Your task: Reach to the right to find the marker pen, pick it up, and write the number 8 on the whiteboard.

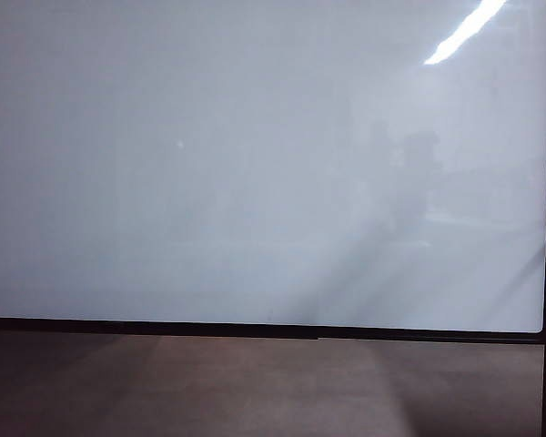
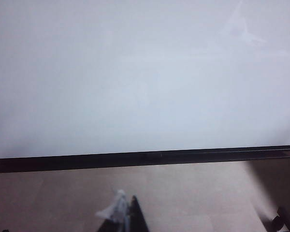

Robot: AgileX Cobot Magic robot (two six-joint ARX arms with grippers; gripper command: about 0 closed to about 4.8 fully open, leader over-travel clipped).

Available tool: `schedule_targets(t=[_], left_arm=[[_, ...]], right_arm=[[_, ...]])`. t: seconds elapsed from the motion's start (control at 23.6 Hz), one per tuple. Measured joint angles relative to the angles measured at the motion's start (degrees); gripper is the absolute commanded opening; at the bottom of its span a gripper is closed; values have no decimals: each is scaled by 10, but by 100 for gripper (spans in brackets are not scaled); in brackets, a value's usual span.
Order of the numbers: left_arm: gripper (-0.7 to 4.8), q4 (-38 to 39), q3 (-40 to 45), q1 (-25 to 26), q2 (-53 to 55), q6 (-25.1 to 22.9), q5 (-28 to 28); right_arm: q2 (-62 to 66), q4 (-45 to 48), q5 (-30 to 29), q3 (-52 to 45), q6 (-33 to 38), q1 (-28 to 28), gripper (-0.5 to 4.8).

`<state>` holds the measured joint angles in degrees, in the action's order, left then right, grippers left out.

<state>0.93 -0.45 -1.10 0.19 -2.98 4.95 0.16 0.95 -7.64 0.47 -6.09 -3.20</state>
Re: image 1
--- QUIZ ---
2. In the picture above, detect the white whiteboard with black frame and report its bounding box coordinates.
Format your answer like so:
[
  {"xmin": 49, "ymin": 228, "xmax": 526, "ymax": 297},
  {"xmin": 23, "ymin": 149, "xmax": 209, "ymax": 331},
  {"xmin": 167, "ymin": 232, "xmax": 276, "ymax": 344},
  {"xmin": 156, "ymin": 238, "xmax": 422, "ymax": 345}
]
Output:
[{"xmin": 0, "ymin": 0, "xmax": 546, "ymax": 345}]

